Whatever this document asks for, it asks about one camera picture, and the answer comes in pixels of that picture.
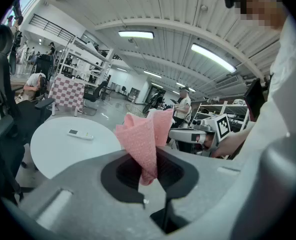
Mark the black padded office chair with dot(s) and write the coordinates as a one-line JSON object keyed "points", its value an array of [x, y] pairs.
{"points": [[3, 154]]}

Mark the pink cloth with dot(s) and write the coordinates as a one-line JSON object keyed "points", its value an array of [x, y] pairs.
{"points": [[143, 144]]}

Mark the dark grey cabinet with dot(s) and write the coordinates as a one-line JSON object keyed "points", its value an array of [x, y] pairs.
{"points": [[134, 94]]}

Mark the ceiling strip light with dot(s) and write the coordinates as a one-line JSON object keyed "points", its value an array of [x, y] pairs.
{"points": [[157, 85], [152, 74], [136, 34], [213, 57], [185, 87]]}

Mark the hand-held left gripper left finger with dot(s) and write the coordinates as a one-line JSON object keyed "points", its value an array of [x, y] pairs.
{"points": [[83, 209]]}

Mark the white ceiling air vent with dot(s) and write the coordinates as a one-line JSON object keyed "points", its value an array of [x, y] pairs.
{"points": [[226, 82]]}

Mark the person in white shirt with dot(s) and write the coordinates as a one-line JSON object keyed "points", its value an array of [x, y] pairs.
{"points": [[283, 84]]}

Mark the black cantilever chair chrome frame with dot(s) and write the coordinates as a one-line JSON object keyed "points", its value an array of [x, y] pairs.
{"points": [[95, 94]]}

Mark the red white checkered tablecloth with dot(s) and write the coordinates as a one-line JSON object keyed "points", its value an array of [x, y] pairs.
{"points": [[66, 92]]}

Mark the white remote control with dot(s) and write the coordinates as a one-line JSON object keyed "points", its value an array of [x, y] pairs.
{"points": [[79, 134]]}

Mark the person's right hand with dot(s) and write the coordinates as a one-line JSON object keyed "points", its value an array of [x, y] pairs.
{"points": [[210, 142]]}

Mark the black flat screen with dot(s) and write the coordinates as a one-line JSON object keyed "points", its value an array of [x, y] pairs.
{"points": [[254, 99]]}

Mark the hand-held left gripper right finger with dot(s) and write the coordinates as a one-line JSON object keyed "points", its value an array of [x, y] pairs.
{"points": [[208, 189]]}

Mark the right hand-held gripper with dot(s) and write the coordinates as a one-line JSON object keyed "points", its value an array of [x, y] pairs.
{"points": [[213, 124]]}

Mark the black office chair with headrest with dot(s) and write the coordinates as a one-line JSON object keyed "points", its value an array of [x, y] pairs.
{"points": [[3, 84]]}

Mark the black metal railing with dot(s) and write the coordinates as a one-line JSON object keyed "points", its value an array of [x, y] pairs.
{"points": [[50, 26]]}

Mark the white ceiling smoke detector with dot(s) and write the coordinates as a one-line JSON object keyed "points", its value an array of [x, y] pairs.
{"points": [[204, 8]]}

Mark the white-legged table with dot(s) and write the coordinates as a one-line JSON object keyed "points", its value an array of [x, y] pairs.
{"points": [[76, 112]]}

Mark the white metal shelving rack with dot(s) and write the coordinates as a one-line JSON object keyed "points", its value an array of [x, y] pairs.
{"points": [[93, 52]]}

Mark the person's right forearm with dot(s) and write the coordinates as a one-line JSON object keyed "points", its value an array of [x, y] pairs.
{"points": [[230, 141]]}

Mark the person's head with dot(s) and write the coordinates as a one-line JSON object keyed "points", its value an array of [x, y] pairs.
{"points": [[260, 6]]}

